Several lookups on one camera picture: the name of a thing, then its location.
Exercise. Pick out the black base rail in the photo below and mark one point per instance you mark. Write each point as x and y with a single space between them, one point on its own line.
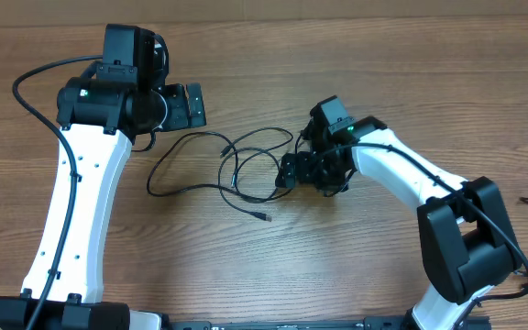
287 325

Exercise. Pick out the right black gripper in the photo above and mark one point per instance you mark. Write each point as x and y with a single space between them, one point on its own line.
301 162

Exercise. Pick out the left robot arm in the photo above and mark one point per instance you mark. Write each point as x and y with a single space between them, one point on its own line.
121 95

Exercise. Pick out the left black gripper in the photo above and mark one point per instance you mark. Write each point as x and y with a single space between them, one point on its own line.
181 118

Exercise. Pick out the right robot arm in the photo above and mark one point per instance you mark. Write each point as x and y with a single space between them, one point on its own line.
467 241

